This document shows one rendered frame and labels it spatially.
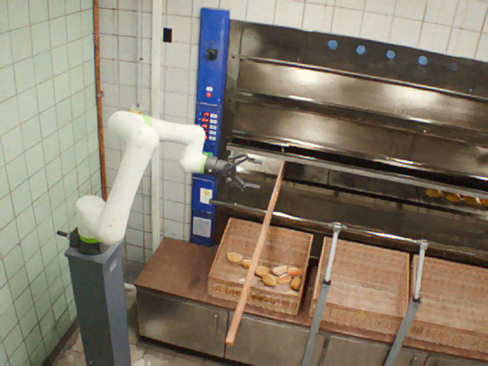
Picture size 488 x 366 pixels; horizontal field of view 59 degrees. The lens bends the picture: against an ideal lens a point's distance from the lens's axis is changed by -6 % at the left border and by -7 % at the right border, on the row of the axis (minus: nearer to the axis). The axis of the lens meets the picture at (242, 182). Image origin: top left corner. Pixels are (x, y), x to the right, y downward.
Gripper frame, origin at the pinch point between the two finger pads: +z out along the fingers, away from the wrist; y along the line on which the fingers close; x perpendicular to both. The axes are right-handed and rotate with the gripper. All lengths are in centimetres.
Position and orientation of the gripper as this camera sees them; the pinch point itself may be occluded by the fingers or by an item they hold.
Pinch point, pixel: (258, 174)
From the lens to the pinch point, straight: 220.6
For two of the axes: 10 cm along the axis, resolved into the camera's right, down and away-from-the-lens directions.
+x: -2.2, 4.6, -8.6
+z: 9.7, 1.8, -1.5
